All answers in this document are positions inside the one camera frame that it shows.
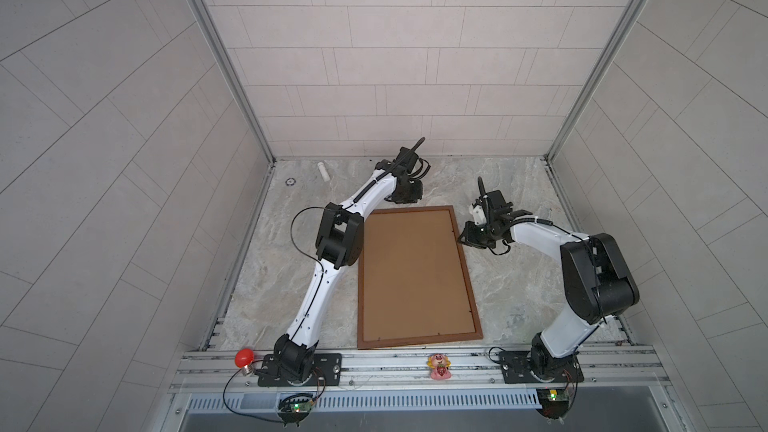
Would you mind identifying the white vented cable duct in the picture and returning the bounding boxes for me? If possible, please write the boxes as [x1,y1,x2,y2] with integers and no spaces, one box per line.
[187,389,542,414]

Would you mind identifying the aluminium front rail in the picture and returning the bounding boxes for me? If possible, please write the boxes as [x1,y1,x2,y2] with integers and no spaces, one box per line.
[169,344,671,393]

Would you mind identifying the white cylinder tube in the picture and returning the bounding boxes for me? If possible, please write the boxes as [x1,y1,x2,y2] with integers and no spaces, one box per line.
[317,162,331,182]

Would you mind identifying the red emergency stop button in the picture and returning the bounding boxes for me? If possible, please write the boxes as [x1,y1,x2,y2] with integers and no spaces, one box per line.
[234,348,256,376]

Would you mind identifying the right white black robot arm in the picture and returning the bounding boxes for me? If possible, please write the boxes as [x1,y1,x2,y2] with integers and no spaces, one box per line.
[458,181,639,382]

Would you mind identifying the right green circuit board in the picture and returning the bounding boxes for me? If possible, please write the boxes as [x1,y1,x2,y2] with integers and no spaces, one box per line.
[536,389,572,420]

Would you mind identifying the green circuit board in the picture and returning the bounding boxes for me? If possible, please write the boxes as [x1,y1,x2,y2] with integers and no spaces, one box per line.
[536,389,572,420]
[277,393,315,424]

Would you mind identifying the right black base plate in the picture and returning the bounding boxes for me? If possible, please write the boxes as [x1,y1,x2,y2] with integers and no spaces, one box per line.
[499,349,584,384]

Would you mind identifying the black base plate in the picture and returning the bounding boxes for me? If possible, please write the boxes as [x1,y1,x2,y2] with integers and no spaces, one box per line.
[499,349,584,384]
[257,353,342,387]

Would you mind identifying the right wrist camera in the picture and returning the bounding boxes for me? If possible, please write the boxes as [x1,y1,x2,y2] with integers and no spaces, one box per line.
[470,204,487,227]

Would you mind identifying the pink toy figure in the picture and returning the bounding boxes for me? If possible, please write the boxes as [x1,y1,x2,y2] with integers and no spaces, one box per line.
[427,353,452,381]

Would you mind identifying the left green circuit board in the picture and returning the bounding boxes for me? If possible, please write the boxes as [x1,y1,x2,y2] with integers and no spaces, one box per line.
[277,393,315,424]

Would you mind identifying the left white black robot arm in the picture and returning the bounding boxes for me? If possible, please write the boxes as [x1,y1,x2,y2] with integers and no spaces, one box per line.
[273,138,431,383]

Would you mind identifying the brown wooden picture frame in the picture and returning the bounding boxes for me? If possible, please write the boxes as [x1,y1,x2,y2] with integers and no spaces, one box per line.
[356,205,485,350]

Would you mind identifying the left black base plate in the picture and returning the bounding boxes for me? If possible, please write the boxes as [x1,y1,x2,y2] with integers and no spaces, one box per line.
[257,353,342,387]

